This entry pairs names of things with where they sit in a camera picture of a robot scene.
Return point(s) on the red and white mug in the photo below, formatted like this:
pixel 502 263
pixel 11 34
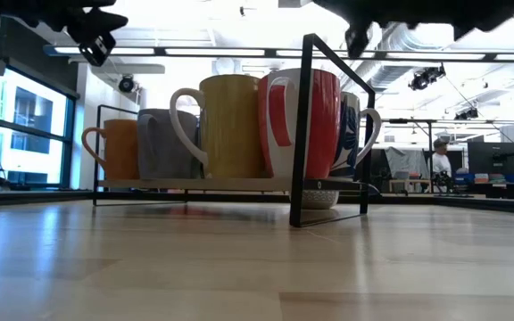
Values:
pixel 324 125

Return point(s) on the grey-green mug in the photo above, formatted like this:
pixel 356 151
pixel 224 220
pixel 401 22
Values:
pixel 348 134

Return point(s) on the orange mug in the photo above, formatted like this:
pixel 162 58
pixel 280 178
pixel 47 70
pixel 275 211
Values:
pixel 121 149

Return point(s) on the grey mug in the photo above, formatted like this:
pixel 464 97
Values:
pixel 163 147

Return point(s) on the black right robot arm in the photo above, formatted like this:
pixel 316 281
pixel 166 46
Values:
pixel 462 11

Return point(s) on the black spotlight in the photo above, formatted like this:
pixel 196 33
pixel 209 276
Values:
pixel 462 115
pixel 424 79

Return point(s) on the long linear light fixture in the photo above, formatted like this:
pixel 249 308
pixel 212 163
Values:
pixel 212 51

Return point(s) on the large glass window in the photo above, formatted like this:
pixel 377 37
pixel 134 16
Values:
pixel 29 134

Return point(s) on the grey cloth cover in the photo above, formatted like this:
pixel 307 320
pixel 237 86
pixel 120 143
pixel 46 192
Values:
pixel 406 162

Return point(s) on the person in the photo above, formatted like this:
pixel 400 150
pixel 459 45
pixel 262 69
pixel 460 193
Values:
pixel 442 165

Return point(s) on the black monitor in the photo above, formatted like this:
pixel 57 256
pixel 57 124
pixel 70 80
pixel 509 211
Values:
pixel 458 158
pixel 494 157

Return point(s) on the green succulent potted plant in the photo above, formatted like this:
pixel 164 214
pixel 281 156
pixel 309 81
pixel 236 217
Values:
pixel 320 200

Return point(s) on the silver air duct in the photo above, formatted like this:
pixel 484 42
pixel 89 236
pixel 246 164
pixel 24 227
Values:
pixel 386 76

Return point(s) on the black dome camera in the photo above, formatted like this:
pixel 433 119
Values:
pixel 126 84

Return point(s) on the black background rig frame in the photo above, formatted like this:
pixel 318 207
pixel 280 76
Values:
pixel 430 134

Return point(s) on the black aluminium table frame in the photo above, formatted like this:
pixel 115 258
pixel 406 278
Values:
pixel 239 197

